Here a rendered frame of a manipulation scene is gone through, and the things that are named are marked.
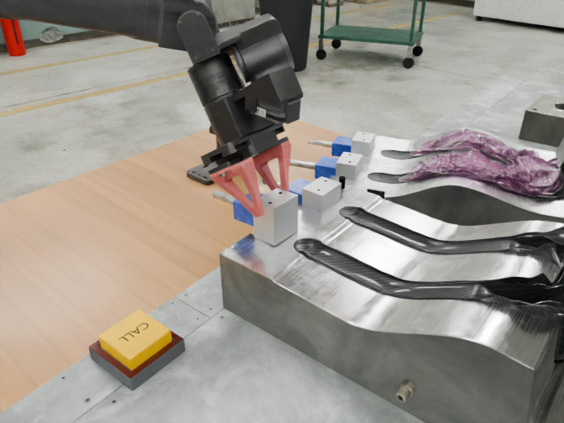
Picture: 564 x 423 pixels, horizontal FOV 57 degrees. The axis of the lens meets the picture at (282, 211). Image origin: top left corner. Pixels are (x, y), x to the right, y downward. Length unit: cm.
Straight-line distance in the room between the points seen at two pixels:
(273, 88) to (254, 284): 23
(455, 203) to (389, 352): 36
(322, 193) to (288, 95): 19
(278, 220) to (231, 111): 15
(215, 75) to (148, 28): 9
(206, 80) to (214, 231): 31
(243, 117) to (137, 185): 46
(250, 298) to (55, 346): 25
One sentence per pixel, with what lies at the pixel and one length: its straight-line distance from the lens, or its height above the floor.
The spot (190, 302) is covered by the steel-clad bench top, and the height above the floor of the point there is 80.
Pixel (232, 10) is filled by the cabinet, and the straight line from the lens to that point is 674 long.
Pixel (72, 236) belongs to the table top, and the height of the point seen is 80.
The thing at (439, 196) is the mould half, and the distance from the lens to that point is 86.
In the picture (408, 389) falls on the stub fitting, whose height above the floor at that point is 85.
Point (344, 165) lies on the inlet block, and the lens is 91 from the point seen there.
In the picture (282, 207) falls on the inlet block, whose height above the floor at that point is 94.
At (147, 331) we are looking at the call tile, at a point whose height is 84.
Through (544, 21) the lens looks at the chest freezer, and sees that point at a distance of 725.
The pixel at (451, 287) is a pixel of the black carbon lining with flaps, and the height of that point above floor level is 91.
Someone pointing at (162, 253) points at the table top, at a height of 80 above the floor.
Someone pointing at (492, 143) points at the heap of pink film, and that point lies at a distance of 99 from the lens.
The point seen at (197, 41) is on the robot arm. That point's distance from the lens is 63.
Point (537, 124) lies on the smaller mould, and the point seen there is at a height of 84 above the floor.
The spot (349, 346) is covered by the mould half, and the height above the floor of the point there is 85.
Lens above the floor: 127
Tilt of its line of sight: 30 degrees down
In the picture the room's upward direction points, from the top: straight up
